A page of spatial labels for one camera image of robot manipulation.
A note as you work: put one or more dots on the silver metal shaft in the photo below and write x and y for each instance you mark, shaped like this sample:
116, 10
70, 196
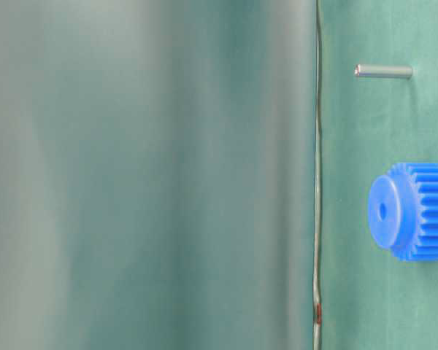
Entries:
383, 71

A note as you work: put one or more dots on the blue plastic gear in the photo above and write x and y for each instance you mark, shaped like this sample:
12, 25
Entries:
403, 211

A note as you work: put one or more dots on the green table cloth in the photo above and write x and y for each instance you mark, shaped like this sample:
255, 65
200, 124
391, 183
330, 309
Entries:
195, 174

